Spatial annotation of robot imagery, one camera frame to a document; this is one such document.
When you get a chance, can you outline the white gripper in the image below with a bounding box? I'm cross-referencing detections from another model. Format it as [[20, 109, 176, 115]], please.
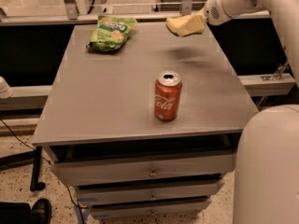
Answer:
[[177, 0, 237, 37]]

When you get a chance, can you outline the yellow sponge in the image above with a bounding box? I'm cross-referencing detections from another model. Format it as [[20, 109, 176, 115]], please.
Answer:
[[166, 14, 206, 37]]

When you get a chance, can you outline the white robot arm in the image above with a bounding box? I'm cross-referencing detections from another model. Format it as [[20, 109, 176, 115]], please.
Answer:
[[201, 0, 299, 224]]

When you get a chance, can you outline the green rice chip bag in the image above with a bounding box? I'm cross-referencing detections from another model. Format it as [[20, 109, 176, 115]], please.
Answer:
[[86, 16, 138, 52]]

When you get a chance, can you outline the red Coca-Cola can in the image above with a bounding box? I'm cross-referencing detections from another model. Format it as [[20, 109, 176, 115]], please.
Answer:
[[154, 70, 182, 120]]

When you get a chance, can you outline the grey metal railing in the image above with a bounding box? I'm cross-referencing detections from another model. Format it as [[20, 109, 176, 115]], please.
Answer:
[[0, 0, 272, 27]]

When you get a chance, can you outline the top grey drawer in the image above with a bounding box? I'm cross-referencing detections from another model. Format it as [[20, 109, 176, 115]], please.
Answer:
[[51, 150, 235, 186]]

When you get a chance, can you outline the grey drawer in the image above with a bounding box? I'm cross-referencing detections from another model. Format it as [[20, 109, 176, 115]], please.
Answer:
[[90, 196, 211, 219], [51, 150, 235, 186], [76, 179, 224, 205]]

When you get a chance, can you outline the grey drawer cabinet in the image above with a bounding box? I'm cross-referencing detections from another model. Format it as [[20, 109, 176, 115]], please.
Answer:
[[31, 20, 260, 220]]

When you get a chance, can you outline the middle grey drawer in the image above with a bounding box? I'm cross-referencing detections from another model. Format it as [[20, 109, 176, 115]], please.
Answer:
[[76, 179, 224, 205]]

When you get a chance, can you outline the bottom grey drawer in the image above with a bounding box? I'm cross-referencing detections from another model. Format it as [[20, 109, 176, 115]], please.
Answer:
[[90, 196, 211, 219]]

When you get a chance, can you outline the white cylinder at left edge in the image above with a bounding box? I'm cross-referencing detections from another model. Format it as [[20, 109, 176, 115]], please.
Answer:
[[0, 77, 13, 99]]

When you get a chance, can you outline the black stand leg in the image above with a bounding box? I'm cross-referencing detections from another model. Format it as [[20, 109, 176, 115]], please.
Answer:
[[30, 147, 46, 191]]

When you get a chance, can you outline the black shoe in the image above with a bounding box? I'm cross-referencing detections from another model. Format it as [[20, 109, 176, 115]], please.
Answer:
[[30, 198, 51, 224]]

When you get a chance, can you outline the black floor cable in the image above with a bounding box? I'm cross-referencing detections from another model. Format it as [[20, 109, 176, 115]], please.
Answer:
[[0, 118, 87, 224]]

